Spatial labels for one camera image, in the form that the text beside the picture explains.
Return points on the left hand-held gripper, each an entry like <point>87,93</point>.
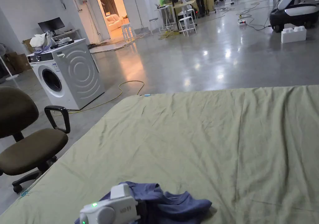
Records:
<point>112,207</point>

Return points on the dark blue shirt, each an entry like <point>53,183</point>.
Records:
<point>169,206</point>

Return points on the blue sheet clip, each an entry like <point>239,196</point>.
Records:
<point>25,193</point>
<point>147,95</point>

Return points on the bed with pale green sheet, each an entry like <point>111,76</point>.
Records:
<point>189,139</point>

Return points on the white washing machine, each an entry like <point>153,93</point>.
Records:
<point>74,77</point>

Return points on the brown carton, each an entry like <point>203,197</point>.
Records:
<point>18,62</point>

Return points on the cream sofa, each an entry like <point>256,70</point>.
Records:
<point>113,22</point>

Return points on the desk with black monitor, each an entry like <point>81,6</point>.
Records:
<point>53,24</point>

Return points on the large white toy brick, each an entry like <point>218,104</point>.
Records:
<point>293,35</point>

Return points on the white and black robot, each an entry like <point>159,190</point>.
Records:
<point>296,12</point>

